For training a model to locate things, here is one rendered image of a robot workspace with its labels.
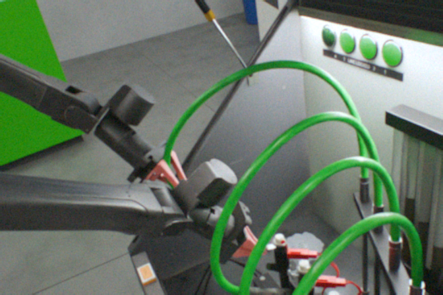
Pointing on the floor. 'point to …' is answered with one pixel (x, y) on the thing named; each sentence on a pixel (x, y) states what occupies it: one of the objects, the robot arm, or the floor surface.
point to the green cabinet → (44, 124)
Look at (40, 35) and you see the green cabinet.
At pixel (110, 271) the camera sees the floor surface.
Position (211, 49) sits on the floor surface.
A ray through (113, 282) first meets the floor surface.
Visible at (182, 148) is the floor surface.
